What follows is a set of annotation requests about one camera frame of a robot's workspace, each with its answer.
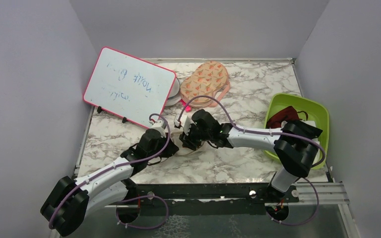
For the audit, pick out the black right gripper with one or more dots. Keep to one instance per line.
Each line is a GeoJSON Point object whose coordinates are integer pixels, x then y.
{"type": "Point", "coordinates": [187, 141]}

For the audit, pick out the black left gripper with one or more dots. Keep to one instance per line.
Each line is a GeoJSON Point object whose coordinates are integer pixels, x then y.
{"type": "Point", "coordinates": [170, 150]}

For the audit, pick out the white mesh laundry bag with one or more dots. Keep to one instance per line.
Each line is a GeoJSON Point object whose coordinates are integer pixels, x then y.
{"type": "Point", "coordinates": [183, 151]}

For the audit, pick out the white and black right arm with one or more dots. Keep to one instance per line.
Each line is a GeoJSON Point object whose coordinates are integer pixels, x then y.
{"type": "Point", "coordinates": [294, 144]}

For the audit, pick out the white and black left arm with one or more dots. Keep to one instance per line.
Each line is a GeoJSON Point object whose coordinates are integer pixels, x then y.
{"type": "Point", "coordinates": [72, 200]}

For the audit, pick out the orange patterned bra wash bag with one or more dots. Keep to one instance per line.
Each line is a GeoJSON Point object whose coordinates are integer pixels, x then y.
{"type": "Point", "coordinates": [206, 86]}

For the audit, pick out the white round object behind whiteboard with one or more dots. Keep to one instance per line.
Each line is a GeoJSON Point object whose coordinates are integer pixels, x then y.
{"type": "Point", "coordinates": [174, 95]}

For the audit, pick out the pink framed whiteboard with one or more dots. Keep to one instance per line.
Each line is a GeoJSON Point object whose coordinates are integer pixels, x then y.
{"type": "Point", "coordinates": [128, 87]}

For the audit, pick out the dark red cloth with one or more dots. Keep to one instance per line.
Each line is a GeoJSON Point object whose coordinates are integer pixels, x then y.
{"type": "Point", "coordinates": [287, 114]}

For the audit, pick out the green plastic basin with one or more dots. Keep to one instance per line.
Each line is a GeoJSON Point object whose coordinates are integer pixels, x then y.
{"type": "Point", "coordinates": [308, 110]}

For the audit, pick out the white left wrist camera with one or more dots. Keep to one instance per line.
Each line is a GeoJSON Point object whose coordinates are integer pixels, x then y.
{"type": "Point", "coordinates": [160, 126]}

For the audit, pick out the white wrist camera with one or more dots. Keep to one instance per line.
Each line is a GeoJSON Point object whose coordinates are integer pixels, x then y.
{"type": "Point", "coordinates": [184, 122]}
{"type": "Point", "coordinates": [160, 126]}

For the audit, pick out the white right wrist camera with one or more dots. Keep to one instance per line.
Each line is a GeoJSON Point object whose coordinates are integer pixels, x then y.
{"type": "Point", "coordinates": [184, 122]}

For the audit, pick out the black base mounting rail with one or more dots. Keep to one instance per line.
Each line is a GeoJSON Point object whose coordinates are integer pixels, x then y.
{"type": "Point", "coordinates": [202, 199]}

